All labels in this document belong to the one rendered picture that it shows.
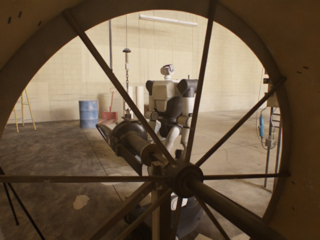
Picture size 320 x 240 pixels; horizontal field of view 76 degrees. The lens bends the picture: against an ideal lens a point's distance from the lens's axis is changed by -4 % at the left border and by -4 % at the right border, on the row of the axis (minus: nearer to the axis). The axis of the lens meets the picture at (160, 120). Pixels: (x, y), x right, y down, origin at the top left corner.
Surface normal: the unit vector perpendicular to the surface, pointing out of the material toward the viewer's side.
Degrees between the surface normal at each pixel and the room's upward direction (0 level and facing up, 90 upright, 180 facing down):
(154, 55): 90
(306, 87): 120
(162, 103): 90
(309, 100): 114
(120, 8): 90
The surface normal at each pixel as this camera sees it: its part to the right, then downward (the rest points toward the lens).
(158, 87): -0.78, 0.10
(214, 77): 0.43, 0.14
